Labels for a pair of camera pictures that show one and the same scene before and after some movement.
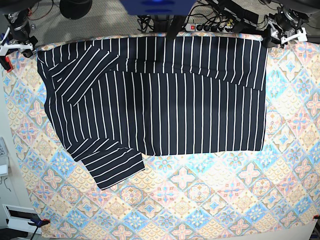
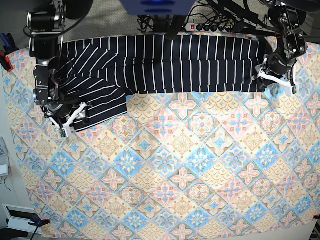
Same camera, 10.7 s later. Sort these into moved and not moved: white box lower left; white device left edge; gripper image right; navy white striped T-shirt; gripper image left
Moved: navy white striped T-shirt; gripper image left; gripper image right
Not moved: white device left edge; white box lower left
